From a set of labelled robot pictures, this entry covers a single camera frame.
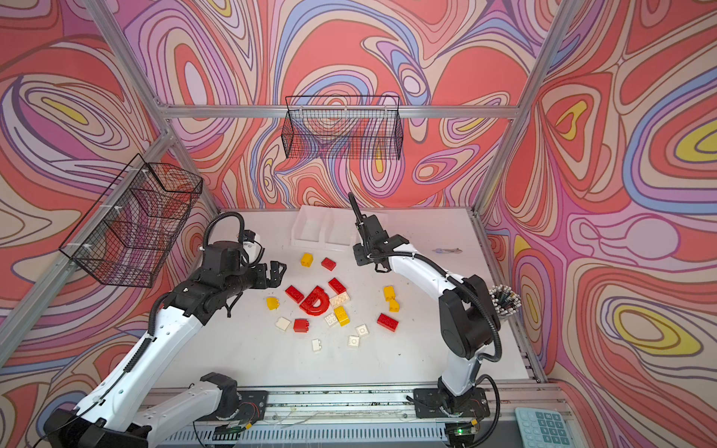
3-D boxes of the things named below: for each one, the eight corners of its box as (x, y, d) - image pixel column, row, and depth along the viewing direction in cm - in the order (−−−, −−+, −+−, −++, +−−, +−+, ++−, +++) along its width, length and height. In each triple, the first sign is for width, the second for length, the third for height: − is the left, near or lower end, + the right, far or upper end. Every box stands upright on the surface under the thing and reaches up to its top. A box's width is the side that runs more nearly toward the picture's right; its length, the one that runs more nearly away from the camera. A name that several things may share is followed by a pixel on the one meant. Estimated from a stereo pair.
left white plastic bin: (292, 247, 109) (288, 236, 104) (303, 215, 120) (300, 204, 115) (325, 250, 108) (323, 239, 103) (333, 218, 119) (332, 207, 114)
